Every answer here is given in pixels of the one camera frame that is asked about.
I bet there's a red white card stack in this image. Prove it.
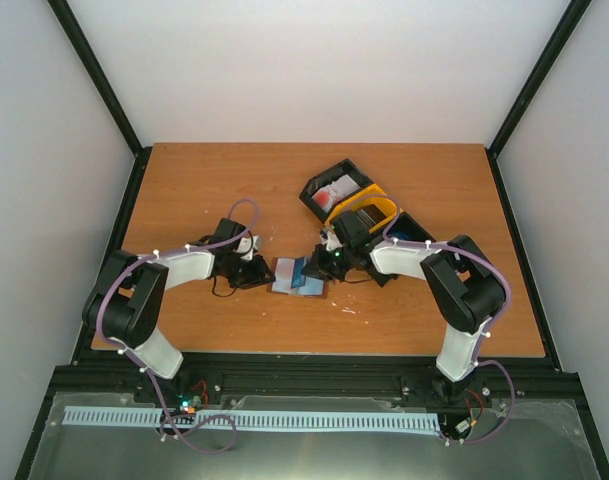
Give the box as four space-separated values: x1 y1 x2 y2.
312 175 360 212

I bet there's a red white credit card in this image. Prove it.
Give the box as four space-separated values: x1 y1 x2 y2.
272 258 295 294

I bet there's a black bin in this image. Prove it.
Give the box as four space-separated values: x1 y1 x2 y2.
299 159 373 223
368 212 437 288

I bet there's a yellow bin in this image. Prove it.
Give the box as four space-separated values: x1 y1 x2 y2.
323 183 403 233

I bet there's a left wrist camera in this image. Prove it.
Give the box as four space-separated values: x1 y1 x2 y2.
236 235 262 261

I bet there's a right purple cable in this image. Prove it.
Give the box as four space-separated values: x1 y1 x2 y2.
353 194 515 446

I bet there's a blue credit card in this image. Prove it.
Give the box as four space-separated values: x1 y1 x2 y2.
290 257 309 290

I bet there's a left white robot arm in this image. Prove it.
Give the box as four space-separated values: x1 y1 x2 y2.
82 218 275 403

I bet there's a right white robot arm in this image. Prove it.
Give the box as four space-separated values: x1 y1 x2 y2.
301 208 512 382

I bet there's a light blue cable duct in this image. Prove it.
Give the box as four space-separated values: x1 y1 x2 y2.
62 406 440 435

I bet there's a brown leather card holder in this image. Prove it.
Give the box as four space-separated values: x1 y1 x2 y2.
268 256 328 299

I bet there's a dark grey card stack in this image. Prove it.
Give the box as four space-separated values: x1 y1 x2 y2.
356 204 386 229

